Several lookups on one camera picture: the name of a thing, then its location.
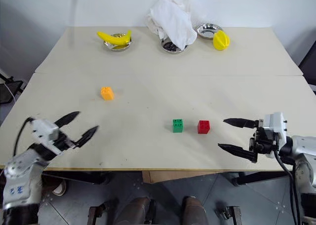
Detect black items in bowl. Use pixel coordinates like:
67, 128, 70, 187
163, 41, 179, 51

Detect orange studded cube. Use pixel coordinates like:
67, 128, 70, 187
100, 86, 115, 101

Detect black folding stand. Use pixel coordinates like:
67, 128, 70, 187
0, 69, 27, 105

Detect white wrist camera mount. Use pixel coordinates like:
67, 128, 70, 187
263, 112, 288, 159
31, 118, 64, 155

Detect crumpled white cloth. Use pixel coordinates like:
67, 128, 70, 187
144, 0, 198, 51

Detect dark rounded shape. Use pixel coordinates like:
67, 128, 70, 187
182, 196, 209, 225
115, 197, 157, 225

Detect black table crossbar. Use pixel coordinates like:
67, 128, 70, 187
233, 171, 295, 187

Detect green studded cube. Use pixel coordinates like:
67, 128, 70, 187
172, 118, 185, 133

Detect black metal bracket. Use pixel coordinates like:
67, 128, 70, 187
88, 199, 117, 225
215, 205, 243, 225

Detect red studded cube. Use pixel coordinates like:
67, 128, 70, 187
197, 120, 211, 135

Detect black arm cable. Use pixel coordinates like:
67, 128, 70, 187
273, 148, 305, 225
13, 116, 35, 157

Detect steel bowl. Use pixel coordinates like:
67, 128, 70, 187
197, 23, 224, 41
160, 37, 190, 54
103, 33, 132, 52

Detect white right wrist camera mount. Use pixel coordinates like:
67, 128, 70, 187
263, 112, 288, 159

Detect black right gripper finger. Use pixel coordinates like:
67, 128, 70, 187
217, 143, 259, 164
223, 117, 260, 129

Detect brown board under table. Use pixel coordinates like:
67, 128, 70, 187
142, 170, 223, 184

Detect dark panel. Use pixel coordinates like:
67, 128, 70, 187
298, 40, 316, 95

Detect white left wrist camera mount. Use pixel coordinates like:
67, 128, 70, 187
31, 118, 64, 155

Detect yellow toy star fruit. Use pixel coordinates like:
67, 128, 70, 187
213, 30, 231, 51

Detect yellow toy banana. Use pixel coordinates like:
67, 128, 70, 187
96, 30, 133, 46

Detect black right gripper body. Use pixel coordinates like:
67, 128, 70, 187
249, 126, 280, 156

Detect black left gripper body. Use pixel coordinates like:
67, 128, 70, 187
52, 129, 79, 152

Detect white thin cable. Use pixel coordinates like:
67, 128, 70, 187
0, 78, 16, 103

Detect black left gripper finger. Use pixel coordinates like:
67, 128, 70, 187
75, 125, 99, 148
54, 111, 81, 128

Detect white and brown shoe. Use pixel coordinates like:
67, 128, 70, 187
52, 179, 68, 196

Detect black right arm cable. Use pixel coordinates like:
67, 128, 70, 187
273, 148, 305, 225

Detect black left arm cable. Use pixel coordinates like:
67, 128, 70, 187
13, 116, 35, 157

